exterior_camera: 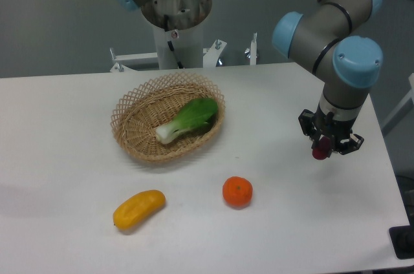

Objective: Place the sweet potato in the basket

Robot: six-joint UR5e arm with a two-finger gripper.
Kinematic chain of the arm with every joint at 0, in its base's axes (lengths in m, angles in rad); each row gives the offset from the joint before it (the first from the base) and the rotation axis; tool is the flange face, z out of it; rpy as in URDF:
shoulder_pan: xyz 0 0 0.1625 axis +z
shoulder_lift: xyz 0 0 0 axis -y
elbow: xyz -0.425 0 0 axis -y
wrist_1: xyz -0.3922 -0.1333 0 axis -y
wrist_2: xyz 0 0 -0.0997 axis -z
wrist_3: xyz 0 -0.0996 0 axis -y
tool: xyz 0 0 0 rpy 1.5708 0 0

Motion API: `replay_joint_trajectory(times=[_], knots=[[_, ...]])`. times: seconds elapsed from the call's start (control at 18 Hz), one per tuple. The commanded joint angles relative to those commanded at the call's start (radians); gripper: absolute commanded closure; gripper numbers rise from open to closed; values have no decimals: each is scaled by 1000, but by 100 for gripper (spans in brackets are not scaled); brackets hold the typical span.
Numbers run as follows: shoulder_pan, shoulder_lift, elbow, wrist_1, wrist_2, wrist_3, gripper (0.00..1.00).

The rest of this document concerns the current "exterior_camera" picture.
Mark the white metal base frame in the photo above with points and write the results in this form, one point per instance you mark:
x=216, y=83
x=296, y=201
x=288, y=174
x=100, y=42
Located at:
x=172, y=58

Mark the white frame at right edge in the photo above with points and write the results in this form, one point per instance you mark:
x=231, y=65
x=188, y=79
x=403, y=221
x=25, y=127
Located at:
x=399, y=111

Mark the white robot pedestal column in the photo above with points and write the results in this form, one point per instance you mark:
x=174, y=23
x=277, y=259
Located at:
x=179, y=21

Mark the woven wicker basket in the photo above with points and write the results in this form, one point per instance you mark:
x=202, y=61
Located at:
x=155, y=103

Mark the orange tangerine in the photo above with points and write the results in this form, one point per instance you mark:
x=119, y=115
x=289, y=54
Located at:
x=237, y=191

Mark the green bok choy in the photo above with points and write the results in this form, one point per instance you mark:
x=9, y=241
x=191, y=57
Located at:
x=193, y=116

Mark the red sweet potato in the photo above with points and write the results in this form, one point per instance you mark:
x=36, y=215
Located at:
x=322, y=149

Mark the black clamp at table edge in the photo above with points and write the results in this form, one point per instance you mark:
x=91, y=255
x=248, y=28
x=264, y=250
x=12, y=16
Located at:
x=402, y=241

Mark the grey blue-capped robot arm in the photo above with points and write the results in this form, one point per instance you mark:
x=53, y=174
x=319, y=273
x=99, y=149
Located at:
x=323, y=44

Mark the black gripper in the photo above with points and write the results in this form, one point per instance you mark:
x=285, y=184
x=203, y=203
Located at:
x=334, y=123

